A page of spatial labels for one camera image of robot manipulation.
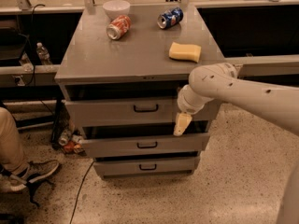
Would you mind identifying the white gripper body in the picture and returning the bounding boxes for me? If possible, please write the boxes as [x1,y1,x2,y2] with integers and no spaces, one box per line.
[177,85,212,115]

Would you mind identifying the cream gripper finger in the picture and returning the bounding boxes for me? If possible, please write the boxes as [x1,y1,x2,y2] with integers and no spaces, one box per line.
[174,113,192,136]

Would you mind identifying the grey top drawer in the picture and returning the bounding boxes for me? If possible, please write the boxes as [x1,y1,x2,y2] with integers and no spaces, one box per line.
[64,94,224,128]

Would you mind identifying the grey drawer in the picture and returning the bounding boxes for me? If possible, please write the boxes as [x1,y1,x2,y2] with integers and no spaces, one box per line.
[93,156,200,179]
[64,94,224,128]
[82,133,209,158]

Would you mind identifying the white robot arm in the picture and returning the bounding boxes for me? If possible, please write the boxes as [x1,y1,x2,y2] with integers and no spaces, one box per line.
[174,63,299,224]

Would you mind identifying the grey middle drawer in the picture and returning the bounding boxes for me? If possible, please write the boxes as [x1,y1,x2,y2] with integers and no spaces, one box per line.
[82,133,209,158]

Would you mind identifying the grey metal drawer cabinet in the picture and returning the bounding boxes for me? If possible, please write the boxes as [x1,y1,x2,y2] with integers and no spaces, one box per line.
[54,3,234,181]

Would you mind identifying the grey bottom drawer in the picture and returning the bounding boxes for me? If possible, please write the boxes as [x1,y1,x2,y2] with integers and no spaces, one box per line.
[93,156,200,179]

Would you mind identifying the yellow sponge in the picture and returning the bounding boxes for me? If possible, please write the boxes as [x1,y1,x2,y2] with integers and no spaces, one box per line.
[168,42,202,63]

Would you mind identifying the blue soda can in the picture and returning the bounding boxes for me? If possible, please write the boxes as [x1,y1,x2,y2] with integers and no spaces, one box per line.
[157,7,184,29]

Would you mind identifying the red soda can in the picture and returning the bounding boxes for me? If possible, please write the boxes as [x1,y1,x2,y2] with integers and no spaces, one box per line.
[107,15,131,40]

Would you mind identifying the cans pile on floor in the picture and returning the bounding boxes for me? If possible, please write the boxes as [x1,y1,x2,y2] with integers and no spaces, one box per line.
[58,129,84,154]

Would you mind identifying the white bowl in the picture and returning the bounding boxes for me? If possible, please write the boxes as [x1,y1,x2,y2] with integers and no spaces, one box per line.
[103,0,131,20]

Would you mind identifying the clear plastic water bottle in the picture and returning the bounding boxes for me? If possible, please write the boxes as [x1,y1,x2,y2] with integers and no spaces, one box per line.
[36,42,52,65]

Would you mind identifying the grey sneaker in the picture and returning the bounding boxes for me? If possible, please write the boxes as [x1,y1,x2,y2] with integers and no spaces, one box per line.
[8,160,60,191]

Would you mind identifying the person leg beige trousers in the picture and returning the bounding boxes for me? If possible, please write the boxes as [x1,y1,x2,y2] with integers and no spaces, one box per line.
[0,108,28,175]

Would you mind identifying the black floor cable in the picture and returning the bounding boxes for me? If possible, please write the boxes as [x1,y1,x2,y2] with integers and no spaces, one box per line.
[68,161,95,224]

